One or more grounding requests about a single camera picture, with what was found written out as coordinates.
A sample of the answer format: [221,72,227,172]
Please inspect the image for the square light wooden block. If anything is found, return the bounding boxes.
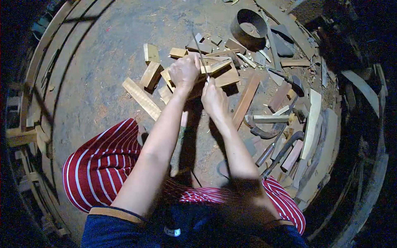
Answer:
[143,43,160,65]

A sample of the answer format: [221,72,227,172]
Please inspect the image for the person's left hand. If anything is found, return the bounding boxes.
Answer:
[168,54,201,91]

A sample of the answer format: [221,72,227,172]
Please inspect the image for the pale wooden strip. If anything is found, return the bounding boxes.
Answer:
[200,58,233,74]

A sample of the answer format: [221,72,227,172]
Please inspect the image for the person's right fingers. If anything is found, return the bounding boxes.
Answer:
[201,77,219,95]

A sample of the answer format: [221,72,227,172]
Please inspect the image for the dark round metal ring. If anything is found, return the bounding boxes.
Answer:
[230,8,268,52]

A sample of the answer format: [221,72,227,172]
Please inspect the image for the dark-headed hammer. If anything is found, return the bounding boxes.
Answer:
[267,68,306,97]

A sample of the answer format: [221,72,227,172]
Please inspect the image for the pale curved wooden plank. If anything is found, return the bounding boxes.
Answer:
[300,89,322,160]

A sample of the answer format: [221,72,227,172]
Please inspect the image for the grey curved plank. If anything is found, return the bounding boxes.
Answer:
[341,70,381,118]

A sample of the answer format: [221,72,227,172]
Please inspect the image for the stack of curved wooden frames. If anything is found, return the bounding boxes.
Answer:
[6,0,116,240]

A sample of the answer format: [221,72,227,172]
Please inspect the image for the oblong light wooden block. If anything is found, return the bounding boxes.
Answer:
[140,61,164,91]

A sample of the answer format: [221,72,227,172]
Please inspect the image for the pale wood offcut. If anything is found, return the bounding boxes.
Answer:
[158,85,173,105]

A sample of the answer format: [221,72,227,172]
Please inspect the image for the brown short plank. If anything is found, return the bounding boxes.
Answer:
[268,81,292,113]

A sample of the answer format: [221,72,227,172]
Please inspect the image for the dark flat stone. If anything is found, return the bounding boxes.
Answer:
[270,24,295,58]

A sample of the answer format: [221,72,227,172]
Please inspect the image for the curved dark metal adze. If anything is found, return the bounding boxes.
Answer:
[243,114,288,140]

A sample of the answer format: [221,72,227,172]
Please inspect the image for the large light wooden block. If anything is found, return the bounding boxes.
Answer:
[198,56,241,88]

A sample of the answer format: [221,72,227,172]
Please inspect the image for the long pale wooden slat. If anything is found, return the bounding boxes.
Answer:
[122,77,162,122]

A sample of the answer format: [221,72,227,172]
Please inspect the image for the slanted light wood piece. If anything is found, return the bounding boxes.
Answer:
[160,67,176,93]

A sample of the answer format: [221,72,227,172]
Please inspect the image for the person's left fingers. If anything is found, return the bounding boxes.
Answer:
[173,54,201,71]

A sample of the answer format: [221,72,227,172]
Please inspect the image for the person's legs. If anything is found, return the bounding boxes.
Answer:
[62,118,306,236]

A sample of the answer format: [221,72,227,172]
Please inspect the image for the tool with curved dark handle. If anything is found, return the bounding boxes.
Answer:
[260,130,305,180]

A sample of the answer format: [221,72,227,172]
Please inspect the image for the short brown wooden strip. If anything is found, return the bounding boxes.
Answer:
[280,58,311,67]

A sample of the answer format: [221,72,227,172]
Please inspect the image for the person's body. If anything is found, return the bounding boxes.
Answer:
[81,149,308,248]

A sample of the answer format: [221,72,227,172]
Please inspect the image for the small tan wooden block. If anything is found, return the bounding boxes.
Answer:
[169,47,189,60]

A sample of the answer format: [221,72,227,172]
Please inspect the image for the pale wooden bar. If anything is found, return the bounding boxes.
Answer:
[253,114,290,124]

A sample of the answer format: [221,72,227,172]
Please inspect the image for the long grey wooden board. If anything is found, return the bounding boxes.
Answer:
[254,0,316,60]

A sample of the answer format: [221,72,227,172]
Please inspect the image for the thin grey wooden slat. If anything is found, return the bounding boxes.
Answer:
[259,9,285,74]

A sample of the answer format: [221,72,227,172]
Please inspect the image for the long reddish wooden plank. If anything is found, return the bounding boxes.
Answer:
[232,74,261,130]

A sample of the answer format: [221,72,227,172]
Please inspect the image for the chisel with wooden handle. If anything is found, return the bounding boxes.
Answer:
[255,96,300,168]

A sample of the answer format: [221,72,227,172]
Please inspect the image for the large curved wooden plank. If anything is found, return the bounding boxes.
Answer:
[292,108,339,203]

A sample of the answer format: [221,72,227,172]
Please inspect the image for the thin metal blade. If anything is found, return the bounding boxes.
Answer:
[191,30,210,83]

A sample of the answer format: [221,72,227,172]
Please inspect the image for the brown wooden block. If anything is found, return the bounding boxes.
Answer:
[225,38,247,56]

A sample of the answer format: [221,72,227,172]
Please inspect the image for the reddish wood piece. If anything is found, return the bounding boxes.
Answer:
[280,140,304,173]

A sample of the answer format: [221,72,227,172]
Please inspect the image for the person's right hand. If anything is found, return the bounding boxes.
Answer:
[201,77,230,121]

